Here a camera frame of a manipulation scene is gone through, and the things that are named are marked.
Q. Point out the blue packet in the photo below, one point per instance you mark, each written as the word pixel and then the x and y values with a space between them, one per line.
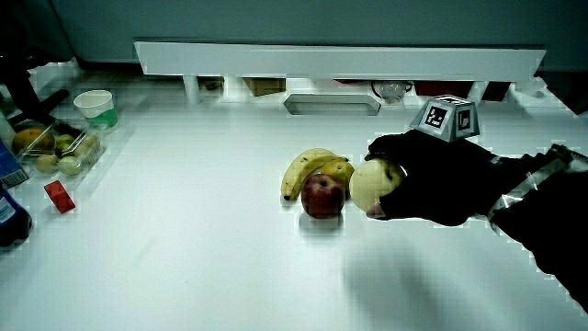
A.
pixel 9 167

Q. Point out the white riser shelf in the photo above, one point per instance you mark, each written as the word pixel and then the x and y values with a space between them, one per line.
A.
pixel 321 60

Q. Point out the person's right hand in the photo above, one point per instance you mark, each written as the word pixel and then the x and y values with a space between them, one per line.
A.
pixel 441 184

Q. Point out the red apple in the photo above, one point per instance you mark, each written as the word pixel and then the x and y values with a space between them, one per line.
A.
pixel 322 195

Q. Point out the small green fruit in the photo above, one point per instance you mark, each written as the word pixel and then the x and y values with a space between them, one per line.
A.
pixel 47 163
pixel 70 165
pixel 64 141
pixel 87 148

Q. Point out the yellow banana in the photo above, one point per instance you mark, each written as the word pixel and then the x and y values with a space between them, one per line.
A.
pixel 303 165

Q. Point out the clear plastic fruit container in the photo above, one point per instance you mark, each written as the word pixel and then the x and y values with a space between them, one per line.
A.
pixel 94 158

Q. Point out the small yellow-green fruit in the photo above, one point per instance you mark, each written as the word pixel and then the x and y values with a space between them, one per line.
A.
pixel 340 171

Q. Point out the clear glass cup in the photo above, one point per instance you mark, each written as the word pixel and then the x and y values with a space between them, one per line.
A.
pixel 391 90

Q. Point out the black stand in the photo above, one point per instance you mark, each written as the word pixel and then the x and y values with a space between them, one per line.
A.
pixel 23 73

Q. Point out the brown box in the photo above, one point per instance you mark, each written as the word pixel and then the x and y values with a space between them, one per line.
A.
pixel 265 86

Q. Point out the white and green paper cup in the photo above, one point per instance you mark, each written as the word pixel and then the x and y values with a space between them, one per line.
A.
pixel 97 108

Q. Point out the pale yellow pear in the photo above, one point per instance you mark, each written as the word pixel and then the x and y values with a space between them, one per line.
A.
pixel 369 184

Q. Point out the dark bottle with label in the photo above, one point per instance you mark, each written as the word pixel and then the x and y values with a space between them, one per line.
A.
pixel 13 223

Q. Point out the red block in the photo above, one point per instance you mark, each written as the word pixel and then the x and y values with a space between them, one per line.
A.
pixel 59 196

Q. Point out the orange fruit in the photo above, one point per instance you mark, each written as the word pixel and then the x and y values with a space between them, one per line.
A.
pixel 31 139

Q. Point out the dark red box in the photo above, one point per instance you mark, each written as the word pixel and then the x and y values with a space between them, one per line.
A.
pixel 443 88

